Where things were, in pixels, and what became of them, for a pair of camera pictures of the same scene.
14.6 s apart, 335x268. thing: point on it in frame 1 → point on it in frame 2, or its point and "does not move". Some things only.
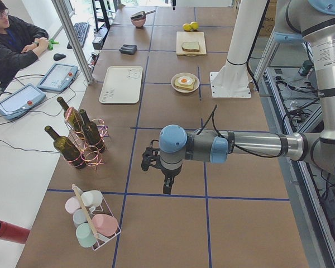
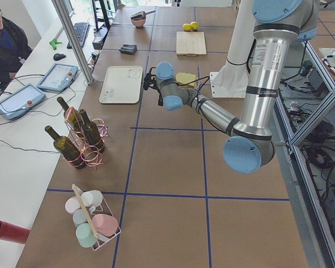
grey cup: (79, 216) does not move
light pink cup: (72, 204) does not move
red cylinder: (8, 231) does not move
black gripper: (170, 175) → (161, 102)
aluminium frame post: (65, 19) does not move
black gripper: (150, 154) → (149, 81)
